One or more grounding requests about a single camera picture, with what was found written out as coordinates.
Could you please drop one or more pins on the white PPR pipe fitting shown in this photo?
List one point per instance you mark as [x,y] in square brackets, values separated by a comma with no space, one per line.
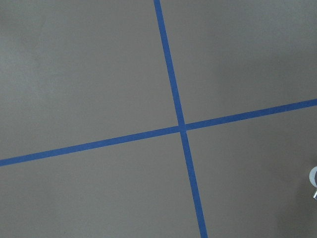
[313,180]

